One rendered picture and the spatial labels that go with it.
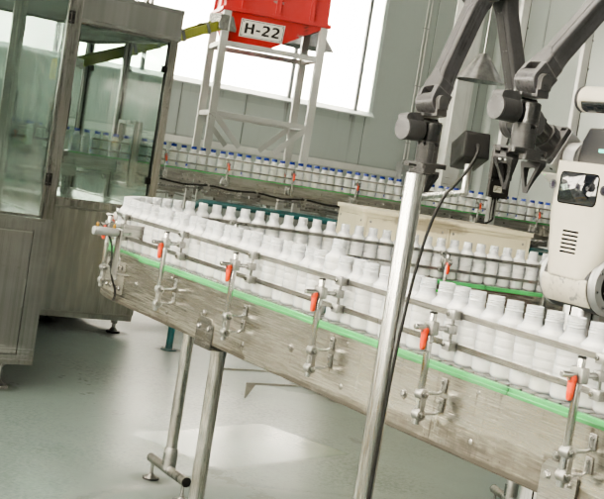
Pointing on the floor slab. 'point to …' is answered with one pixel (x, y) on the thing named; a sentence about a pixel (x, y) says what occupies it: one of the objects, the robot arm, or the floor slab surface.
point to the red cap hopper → (303, 24)
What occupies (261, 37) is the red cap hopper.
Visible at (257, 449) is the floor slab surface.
